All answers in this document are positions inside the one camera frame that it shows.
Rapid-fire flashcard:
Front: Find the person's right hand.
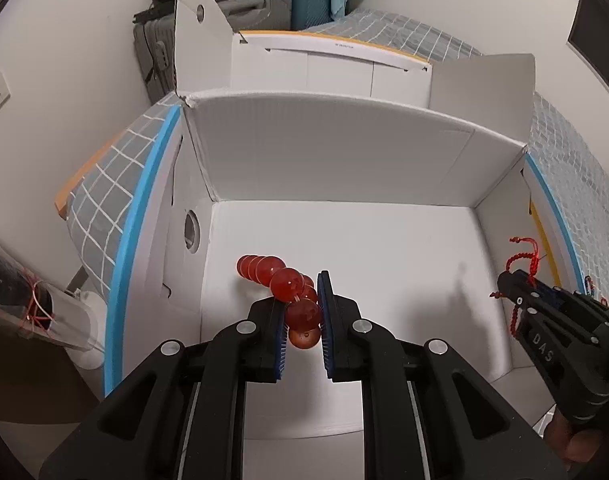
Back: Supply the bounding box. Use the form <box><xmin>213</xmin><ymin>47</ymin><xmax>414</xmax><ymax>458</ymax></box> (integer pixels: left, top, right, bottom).
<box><xmin>543</xmin><ymin>407</ymin><xmax>609</xmax><ymax>467</ymax></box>

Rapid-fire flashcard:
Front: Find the red string bracelet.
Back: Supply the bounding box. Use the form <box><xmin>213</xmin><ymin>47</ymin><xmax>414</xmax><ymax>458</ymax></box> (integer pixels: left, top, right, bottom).
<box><xmin>505</xmin><ymin>236</ymin><xmax>543</xmax><ymax>335</ymax></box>

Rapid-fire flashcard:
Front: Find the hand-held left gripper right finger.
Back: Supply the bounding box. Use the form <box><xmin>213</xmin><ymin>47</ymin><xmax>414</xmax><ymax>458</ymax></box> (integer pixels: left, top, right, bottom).
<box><xmin>317</xmin><ymin>271</ymin><xmax>566</xmax><ymax>480</ymax></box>

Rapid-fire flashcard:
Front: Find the wooden bed frame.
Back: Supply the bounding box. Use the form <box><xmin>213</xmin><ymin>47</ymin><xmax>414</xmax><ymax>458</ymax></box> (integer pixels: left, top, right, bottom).
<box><xmin>54</xmin><ymin>130</ymin><xmax>130</xmax><ymax>220</ymax></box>

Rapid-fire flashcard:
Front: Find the white fan base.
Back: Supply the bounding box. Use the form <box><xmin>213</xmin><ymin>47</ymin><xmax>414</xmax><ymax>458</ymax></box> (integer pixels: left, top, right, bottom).
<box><xmin>63</xmin><ymin>287</ymin><xmax>108</xmax><ymax>372</ymax></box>

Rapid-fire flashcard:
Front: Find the white cardboard box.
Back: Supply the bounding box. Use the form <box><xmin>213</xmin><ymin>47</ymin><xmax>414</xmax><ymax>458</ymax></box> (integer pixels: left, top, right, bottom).
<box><xmin>103</xmin><ymin>0</ymin><xmax>593</xmax><ymax>441</ymax></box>

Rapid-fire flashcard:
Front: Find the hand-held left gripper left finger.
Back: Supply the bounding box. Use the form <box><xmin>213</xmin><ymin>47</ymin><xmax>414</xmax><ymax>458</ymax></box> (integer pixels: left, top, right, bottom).
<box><xmin>38</xmin><ymin>296</ymin><xmax>288</xmax><ymax>480</ymax></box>

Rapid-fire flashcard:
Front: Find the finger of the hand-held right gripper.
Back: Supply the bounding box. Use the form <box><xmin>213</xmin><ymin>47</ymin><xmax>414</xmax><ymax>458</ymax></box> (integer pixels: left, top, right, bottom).
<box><xmin>491</xmin><ymin>287</ymin><xmax>541</xmax><ymax>322</ymax></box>
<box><xmin>499</xmin><ymin>270</ymin><xmax>609</xmax><ymax>328</ymax></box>

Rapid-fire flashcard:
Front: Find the plastic-wrapped dark fan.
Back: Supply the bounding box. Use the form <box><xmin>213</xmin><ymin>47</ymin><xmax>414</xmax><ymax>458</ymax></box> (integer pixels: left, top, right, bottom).
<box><xmin>0</xmin><ymin>230</ymin><xmax>56</xmax><ymax>347</ymax></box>

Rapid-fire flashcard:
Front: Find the grey suitcase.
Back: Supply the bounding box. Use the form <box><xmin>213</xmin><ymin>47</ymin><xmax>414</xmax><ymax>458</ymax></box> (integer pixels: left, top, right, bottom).
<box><xmin>133</xmin><ymin>0</ymin><xmax>292</xmax><ymax>102</ymax></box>

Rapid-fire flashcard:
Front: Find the red bead bracelet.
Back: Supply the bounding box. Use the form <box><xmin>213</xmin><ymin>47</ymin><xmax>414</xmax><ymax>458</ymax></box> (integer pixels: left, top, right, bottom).
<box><xmin>235</xmin><ymin>255</ymin><xmax>321</xmax><ymax>350</ymax></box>

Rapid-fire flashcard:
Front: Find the black flat case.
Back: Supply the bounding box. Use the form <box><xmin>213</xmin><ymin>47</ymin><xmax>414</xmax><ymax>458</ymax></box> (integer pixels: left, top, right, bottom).
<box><xmin>132</xmin><ymin>0</ymin><xmax>179</xmax><ymax>25</ymax></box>

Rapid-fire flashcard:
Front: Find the grey checked blanket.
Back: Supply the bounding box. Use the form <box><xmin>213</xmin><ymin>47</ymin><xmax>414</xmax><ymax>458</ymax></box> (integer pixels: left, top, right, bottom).
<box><xmin>67</xmin><ymin>9</ymin><xmax>609</xmax><ymax>306</ymax></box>

